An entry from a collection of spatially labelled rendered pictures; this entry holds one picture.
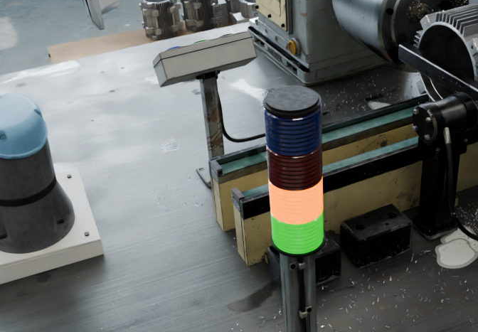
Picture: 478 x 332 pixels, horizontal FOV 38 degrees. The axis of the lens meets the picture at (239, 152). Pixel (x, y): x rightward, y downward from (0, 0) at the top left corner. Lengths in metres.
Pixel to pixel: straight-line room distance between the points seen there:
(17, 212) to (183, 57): 0.37
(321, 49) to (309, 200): 0.90
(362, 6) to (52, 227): 0.71
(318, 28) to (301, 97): 0.89
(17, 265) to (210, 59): 0.47
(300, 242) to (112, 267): 0.47
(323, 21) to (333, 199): 0.57
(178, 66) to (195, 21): 2.53
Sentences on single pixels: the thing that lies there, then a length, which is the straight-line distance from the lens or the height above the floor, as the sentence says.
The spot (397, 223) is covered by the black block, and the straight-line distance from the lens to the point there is 1.13.
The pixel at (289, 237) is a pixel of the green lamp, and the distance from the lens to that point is 0.79.
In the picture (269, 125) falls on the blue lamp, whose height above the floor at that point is 1.20.
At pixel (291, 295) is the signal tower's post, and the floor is 0.96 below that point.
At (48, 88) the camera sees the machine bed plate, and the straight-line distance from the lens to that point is 1.82.
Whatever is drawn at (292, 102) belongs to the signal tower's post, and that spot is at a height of 1.22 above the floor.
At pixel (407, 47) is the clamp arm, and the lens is 1.29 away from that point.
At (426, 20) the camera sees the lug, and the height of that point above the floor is 1.08.
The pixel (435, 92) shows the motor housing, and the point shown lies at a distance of 1.32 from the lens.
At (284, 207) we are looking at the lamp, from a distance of 0.77.
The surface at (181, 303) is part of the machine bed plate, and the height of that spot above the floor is 0.80.
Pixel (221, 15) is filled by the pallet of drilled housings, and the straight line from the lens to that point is 3.79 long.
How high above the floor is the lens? 1.56
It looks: 32 degrees down
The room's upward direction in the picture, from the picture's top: 5 degrees counter-clockwise
